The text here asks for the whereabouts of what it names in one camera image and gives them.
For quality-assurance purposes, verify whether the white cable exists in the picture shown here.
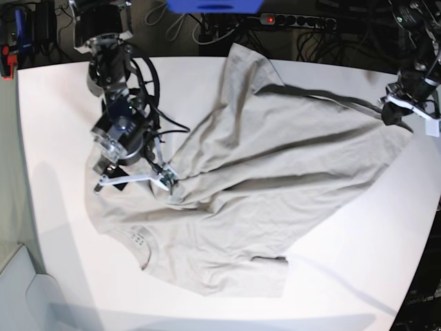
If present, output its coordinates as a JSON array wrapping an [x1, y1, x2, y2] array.
[[191, 20, 242, 46]]

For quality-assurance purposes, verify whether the beige t-shirt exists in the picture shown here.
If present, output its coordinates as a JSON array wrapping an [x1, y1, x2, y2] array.
[[85, 45, 412, 298]]

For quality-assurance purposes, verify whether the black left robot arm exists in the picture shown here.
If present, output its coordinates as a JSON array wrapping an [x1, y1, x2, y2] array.
[[380, 1, 440, 126]]

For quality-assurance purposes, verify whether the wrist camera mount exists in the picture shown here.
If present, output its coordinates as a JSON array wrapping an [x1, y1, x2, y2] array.
[[101, 135, 178, 192], [380, 93, 440, 138]]

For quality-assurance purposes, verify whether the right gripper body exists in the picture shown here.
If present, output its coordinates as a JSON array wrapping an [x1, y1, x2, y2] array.
[[91, 113, 155, 169]]

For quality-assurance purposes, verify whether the black power strip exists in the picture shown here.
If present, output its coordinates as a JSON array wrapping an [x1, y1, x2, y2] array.
[[259, 13, 337, 31]]

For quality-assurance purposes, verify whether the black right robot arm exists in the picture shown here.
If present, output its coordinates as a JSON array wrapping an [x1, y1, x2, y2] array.
[[69, 1, 164, 193]]

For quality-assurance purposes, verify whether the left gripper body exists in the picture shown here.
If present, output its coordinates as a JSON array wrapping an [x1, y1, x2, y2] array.
[[393, 69, 440, 102]]

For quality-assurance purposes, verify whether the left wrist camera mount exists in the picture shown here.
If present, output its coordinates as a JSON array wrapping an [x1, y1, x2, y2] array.
[[380, 93, 440, 138]]

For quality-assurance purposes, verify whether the blue box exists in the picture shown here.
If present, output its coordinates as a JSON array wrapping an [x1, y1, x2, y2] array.
[[167, 0, 264, 14]]

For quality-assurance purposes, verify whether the red and black clamp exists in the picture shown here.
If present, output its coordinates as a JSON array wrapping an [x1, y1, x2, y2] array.
[[1, 45, 18, 80]]

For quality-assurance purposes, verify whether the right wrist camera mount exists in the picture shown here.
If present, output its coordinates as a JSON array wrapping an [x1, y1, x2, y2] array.
[[101, 135, 178, 192]]

